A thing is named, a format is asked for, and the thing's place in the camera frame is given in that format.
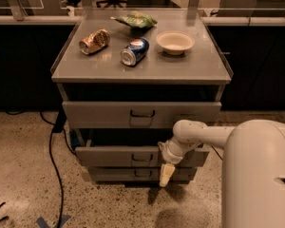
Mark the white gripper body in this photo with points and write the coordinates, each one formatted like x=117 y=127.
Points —
x=171 y=154

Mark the grey drawer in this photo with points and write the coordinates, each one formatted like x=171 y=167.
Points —
x=117 y=156
x=137 y=114
x=111 y=174

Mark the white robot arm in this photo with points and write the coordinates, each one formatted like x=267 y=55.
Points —
x=253 y=168

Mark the grey bottom drawer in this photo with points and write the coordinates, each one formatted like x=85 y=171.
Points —
x=111 y=174

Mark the grey drawer cabinet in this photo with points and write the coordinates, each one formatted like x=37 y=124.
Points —
x=197 y=75

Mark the grey top drawer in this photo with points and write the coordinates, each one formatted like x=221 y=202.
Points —
x=137 y=114

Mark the blue pepsi can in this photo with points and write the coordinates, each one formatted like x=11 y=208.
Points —
x=134 y=51

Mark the white paper bowl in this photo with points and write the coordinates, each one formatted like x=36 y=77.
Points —
x=175 y=42

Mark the crushed gold soda can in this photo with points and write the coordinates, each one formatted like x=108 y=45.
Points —
x=95 y=41

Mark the green chip bag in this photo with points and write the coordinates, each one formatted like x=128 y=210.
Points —
x=137 y=20

